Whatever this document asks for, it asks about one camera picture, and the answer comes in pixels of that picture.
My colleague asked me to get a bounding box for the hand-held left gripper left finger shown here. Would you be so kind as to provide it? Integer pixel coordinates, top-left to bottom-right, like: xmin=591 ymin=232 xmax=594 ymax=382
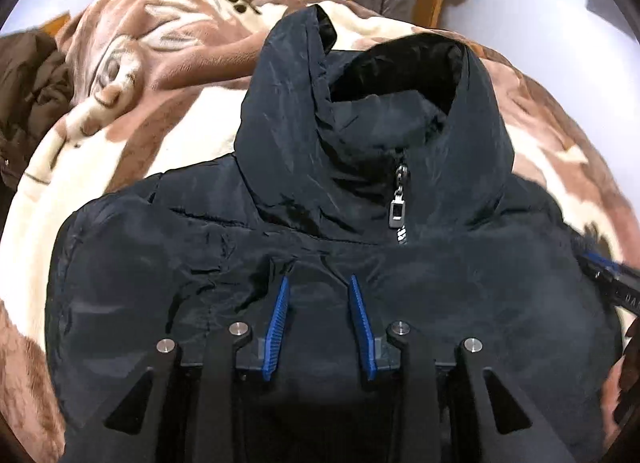
xmin=65 ymin=275 xmax=292 ymax=463

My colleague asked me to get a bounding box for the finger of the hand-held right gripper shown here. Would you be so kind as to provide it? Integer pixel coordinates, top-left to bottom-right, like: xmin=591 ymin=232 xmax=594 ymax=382
xmin=572 ymin=235 xmax=640 ymax=285

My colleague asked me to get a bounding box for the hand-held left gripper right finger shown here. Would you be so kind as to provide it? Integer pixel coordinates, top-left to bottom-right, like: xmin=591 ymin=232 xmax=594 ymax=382
xmin=349 ymin=274 xmax=577 ymax=463

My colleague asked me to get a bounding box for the black puffer jacket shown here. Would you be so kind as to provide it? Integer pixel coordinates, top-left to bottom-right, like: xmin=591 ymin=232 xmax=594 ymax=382
xmin=44 ymin=6 xmax=632 ymax=463

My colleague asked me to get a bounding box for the brown and cream plush blanket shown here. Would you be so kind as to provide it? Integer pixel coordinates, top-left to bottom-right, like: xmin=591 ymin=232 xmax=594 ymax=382
xmin=0 ymin=0 xmax=640 ymax=463

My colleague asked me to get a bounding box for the brown coat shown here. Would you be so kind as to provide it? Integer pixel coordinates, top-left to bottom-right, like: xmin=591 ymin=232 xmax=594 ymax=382
xmin=0 ymin=30 xmax=76 ymax=190

